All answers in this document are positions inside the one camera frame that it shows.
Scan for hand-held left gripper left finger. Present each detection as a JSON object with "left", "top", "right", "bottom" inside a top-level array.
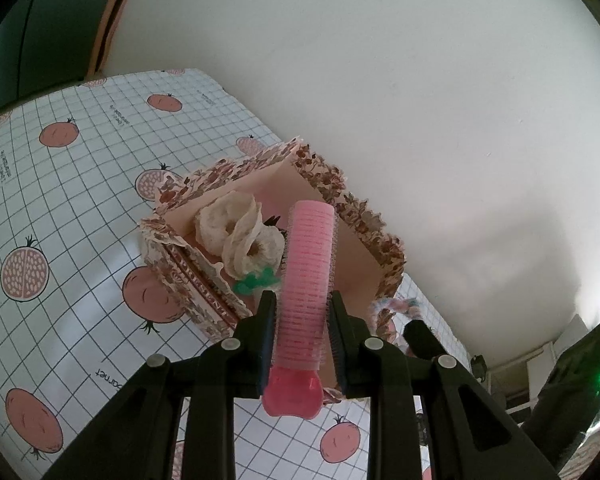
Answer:
[{"left": 42, "top": 290, "right": 278, "bottom": 480}]

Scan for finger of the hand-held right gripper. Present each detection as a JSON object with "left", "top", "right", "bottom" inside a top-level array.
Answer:
[{"left": 402, "top": 319, "right": 443, "bottom": 361}]

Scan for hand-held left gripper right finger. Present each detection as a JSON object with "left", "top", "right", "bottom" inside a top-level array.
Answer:
[{"left": 327, "top": 291, "right": 556, "bottom": 480}]

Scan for green hair clip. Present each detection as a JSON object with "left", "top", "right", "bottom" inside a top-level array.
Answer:
[{"left": 232, "top": 266, "right": 281, "bottom": 295}]

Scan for pink hair roller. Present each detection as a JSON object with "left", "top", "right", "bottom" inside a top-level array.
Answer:
[{"left": 261, "top": 201, "right": 338, "bottom": 420}]

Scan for cream fluffy scrunchie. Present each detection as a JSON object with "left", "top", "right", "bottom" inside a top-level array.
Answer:
[
  {"left": 195, "top": 194, "right": 262, "bottom": 257},
  {"left": 224, "top": 225, "right": 287, "bottom": 282}
]

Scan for floral pink cardboard box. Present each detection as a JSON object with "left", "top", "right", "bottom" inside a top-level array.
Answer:
[{"left": 139, "top": 136, "right": 407, "bottom": 341}]

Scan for checked pomegranate cloth desktop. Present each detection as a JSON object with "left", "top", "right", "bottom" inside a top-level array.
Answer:
[{"left": 0, "top": 67, "right": 476, "bottom": 480}]

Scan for white cabinet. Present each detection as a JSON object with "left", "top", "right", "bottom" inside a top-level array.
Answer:
[{"left": 487, "top": 314, "right": 598, "bottom": 413}]

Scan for pink board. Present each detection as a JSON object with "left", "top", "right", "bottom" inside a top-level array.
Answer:
[{"left": 86, "top": 0, "right": 148, "bottom": 81}]

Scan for dark blue cabinet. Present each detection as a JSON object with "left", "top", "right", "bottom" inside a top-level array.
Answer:
[{"left": 0, "top": 0, "right": 136, "bottom": 123}]

